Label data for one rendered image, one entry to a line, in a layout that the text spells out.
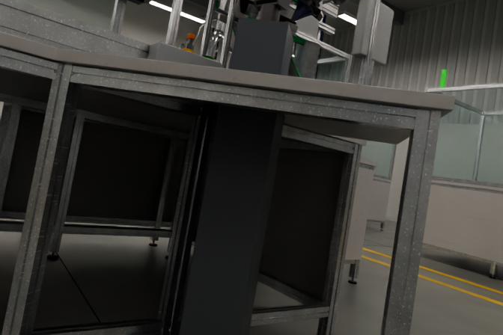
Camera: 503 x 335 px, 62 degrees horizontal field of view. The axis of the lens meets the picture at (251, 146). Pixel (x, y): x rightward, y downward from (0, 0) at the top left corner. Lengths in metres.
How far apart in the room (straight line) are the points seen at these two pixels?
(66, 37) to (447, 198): 4.53
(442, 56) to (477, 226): 6.93
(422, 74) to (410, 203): 10.65
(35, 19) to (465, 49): 10.42
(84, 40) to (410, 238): 0.92
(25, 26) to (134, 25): 11.65
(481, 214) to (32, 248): 4.44
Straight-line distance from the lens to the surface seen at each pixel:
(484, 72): 10.66
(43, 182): 1.09
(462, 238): 5.05
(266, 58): 1.14
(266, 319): 1.55
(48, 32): 1.18
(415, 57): 11.80
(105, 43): 1.22
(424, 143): 0.89
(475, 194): 5.01
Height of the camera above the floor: 0.65
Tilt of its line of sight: 3 degrees up
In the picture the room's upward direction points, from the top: 10 degrees clockwise
